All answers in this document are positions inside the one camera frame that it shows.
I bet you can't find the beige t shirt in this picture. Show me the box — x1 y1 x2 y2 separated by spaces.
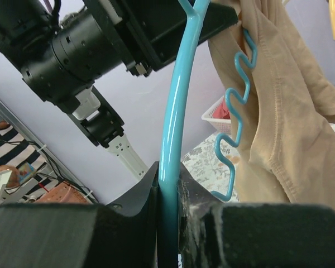
208 1 335 209

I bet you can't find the left white basket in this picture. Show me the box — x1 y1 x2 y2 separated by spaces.
201 94 232 135

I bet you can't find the dusty pink garment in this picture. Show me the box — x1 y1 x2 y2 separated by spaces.
212 101 231 119

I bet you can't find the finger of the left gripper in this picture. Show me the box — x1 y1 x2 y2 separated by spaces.
181 0 240 47

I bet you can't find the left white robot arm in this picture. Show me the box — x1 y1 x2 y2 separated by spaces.
0 1 238 183

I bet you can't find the blue hanger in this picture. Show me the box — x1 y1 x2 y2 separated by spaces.
157 0 257 267

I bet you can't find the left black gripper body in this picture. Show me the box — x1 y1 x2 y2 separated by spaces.
84 1 184 76

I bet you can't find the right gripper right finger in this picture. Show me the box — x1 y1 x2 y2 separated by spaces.
179 167 335 267

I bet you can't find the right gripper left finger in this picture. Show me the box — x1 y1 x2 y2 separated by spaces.
0 164 158 267

